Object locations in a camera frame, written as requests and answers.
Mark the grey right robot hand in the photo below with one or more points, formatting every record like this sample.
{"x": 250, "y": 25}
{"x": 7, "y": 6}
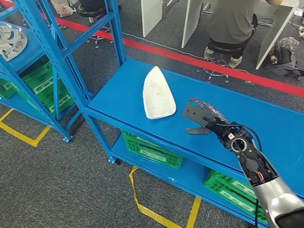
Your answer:
{"x": 217, "y": 118}

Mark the white curved shell part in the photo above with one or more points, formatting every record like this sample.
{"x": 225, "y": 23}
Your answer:
{"x": 158, "y": 94}

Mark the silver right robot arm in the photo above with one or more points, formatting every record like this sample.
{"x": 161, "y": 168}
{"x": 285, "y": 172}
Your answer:
{"x": 280, "y": 201}

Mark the blue metal shelf rack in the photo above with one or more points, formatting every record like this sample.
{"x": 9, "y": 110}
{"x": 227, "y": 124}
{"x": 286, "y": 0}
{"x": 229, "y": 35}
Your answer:
{"x": 123, "y": 94}
{"x": 31, "y": 52}

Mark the green plastic crate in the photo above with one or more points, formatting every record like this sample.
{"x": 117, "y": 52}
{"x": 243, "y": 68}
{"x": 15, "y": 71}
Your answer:
{"x": 152, "y": 154}
{"x": 237, "y": 201}
{"x": 40, "y": 78}
{"x": 64, "y": 100}
{"x": 7, "y": 89}
{"x": 223, "y": 179}

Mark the red barrier belt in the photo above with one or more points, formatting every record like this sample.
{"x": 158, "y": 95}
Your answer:
{"x": 261, "y": 79}

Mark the black round stool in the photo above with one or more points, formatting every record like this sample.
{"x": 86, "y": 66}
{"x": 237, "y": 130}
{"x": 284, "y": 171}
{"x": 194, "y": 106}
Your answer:
{"x": 225, "y": 48}
{"x": 90, "y": 11}

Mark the person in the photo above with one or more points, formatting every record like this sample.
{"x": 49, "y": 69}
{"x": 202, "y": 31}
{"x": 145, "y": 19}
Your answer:
{"x": 232, "y": 22}

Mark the white desk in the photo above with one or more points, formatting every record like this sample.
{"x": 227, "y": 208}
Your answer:
{"x": 192, "y": 25}
{"x": 152, "y": 15}

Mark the yellow floor tape outline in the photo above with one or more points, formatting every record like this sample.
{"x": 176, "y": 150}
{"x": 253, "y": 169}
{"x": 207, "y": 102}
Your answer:
{"x": 193, "y": 214}
{"x": 42, "y": 136}

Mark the grey backpack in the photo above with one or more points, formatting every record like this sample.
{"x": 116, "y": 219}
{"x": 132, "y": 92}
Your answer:
{"x": 284, "y": 59}

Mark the white plastic bag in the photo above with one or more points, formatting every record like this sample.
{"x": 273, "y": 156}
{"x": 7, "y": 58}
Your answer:
{"x": 62, "y": 9}

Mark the silver wheel cover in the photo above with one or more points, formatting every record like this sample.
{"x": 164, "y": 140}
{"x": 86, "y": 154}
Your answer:
{"x": 11, "y": 44}

